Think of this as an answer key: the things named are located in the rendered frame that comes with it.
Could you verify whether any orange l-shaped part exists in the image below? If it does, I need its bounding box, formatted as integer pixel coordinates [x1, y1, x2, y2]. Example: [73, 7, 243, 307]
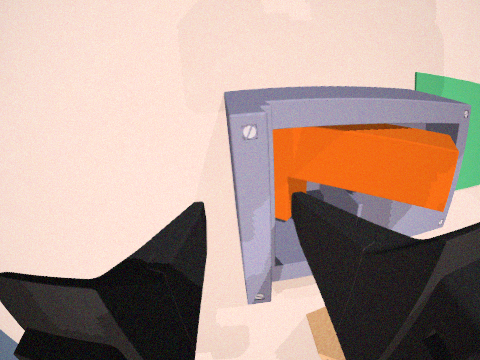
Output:
[273, 123, 459, 220]

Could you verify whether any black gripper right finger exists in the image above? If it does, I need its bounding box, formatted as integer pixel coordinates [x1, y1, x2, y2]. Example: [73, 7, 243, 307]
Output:
[291, 192, 480, 360]

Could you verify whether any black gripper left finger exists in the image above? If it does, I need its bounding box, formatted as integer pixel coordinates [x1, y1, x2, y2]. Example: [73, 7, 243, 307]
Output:
[0, 201, 207, 360]

